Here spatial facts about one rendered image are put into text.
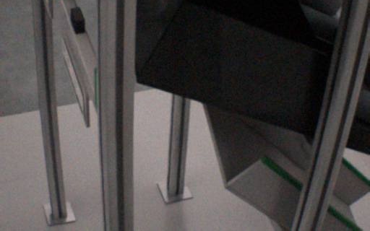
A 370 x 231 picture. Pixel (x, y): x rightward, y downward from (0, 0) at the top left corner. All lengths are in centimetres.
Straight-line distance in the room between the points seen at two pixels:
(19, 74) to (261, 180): 209
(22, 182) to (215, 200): 28
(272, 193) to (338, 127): 11
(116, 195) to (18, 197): 55
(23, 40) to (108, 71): 240
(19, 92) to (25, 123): 142
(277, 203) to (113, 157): 21
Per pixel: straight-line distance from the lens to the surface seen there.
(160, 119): 117
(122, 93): 46
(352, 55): 51
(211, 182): 107
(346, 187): 87
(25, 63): 271
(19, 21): 295
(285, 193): 64
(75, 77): 55
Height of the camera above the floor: 164
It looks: 41 degrees down
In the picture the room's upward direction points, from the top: 4 degrees clockwise
